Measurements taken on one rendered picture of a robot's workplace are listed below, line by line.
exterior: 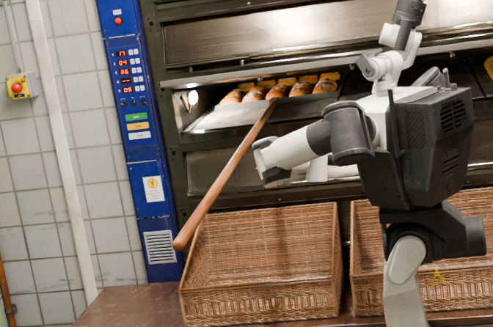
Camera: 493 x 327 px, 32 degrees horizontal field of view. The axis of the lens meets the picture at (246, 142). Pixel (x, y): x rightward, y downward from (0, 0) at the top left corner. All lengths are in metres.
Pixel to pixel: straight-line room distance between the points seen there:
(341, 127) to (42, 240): 1.88
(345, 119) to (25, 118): 1.76
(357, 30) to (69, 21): 1.13
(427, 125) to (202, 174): 1.41
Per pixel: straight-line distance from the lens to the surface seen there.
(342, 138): 2.16
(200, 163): 3.42
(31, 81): 3.51
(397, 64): 2.38
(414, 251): 2.40
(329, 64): 3.09
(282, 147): 2.27
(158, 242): 3.52
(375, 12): 3.22
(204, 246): 3.43
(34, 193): 3.67
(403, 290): 2.46
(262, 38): 3.26
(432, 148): 2.22
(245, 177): 3.37
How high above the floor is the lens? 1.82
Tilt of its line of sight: 12 degrees down
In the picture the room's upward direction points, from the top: 9 degrees counter-clockwise
